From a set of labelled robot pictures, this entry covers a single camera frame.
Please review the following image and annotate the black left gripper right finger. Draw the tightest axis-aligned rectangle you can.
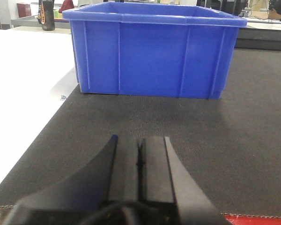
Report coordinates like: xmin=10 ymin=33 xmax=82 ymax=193
xmin=139 ymin=136 xmax=230 ymax=225

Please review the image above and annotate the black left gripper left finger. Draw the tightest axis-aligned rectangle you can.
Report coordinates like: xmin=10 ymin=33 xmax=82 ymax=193
xmin=3 ymin=135 xmax=138 ymax=225

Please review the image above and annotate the black conveyor belt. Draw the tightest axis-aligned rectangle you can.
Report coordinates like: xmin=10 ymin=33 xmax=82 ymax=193
xmin=0 ymin=49 xmax=281 ymax=217

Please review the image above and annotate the blue plastic bin on conveyor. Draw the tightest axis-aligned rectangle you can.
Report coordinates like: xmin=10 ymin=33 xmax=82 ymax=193
xmin=62 ymin=2 xmax=247 ymax=99

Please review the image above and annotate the black bottle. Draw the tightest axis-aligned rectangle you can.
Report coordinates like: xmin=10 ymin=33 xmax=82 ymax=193
xmin=37 ymin=0 xmax=55 ymax=31

